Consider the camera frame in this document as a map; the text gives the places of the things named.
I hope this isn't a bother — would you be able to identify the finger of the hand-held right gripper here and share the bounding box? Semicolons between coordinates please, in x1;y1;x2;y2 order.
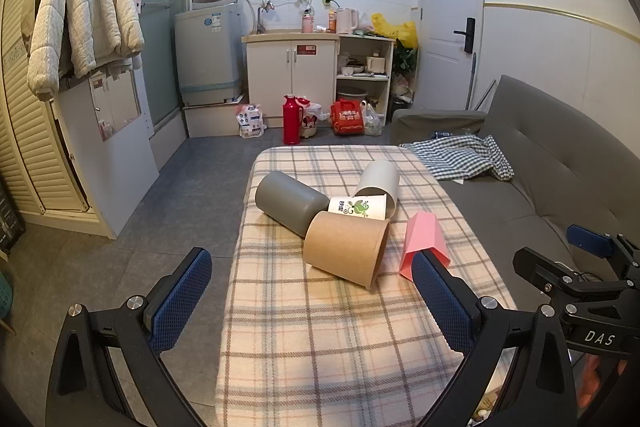
513;247;585;306
567;223;640;279

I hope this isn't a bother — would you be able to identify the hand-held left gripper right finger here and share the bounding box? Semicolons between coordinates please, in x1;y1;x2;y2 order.
411;247;583;427

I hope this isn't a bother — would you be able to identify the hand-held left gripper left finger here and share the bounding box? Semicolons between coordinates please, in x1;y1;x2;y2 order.
46;247;213;427

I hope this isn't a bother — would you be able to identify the pink cup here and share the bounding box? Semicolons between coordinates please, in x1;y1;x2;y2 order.
398;210;451;282

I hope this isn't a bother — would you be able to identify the brown paper cup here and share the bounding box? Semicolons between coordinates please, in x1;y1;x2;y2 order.
303;210;391;290

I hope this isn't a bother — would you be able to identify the white printed paper cup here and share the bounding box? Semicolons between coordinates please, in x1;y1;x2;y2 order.
327;194;388;222

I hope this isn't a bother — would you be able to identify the light grey cup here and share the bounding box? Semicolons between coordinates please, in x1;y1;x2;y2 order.
354;160;401;219

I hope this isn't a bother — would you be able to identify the dark grey cup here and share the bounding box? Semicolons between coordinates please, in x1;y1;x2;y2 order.
255;171;331;239

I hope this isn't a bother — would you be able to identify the grey sofa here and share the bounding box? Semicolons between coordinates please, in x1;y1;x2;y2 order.
390;74;640;298

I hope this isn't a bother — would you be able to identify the plaid blanket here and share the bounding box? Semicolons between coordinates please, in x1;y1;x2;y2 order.
215;146;518;427

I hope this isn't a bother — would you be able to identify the checked cloth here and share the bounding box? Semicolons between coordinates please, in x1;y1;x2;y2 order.
400;134;516;182

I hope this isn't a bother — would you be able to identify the white platform step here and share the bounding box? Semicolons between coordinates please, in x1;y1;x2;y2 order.
182;94;251;138

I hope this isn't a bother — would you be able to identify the black crate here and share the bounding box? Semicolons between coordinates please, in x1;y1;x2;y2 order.
0;192;26;254

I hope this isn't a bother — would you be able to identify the white and blue packet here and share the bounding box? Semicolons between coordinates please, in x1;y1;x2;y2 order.
235;103;266;138

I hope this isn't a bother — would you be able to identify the white plastic bag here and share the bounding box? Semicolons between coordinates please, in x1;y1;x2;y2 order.
361;101;386;136

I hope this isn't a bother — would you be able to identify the mop pole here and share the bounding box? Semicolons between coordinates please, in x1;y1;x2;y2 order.
465;52;496;110

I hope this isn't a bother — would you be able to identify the red shopping bag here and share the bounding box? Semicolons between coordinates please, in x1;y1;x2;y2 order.
330;99;368;136

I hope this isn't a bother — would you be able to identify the red thermos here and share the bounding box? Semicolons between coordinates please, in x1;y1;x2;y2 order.
283;95;301;145

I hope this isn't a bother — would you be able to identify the louvered wardrobe door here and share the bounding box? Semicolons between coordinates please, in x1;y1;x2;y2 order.
0;0;116;238

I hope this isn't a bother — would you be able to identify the metal pot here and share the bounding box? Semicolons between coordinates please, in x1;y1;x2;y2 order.
337;87;369;106

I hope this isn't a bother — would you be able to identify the white open shelf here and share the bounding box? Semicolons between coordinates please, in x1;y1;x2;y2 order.
334;34;396;124

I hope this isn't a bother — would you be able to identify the green plant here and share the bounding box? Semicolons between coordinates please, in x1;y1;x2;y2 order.
392;44;418;84

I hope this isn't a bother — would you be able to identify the white sink cabinet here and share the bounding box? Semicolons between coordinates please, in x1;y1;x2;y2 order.
241;29;341;128

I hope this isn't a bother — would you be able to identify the grey washing machine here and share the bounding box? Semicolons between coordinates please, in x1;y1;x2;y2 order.
174;4;246;106

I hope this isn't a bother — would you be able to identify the glass shower door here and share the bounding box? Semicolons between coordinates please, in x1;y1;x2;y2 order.
140;0;194;132

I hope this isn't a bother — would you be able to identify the white door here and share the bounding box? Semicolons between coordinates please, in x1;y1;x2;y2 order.
417;0;486;110

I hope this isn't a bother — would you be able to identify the yellow plastic bag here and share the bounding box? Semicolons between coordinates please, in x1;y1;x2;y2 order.
371;13;418;48

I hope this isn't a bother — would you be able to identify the metal faucet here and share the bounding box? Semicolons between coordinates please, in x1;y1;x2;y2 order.
256;0;276;35

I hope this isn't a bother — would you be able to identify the white electric kettle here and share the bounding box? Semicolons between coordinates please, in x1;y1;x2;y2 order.
336;8;360;34

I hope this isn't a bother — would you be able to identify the black door handle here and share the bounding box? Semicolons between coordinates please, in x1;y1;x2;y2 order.
453;17;476;54

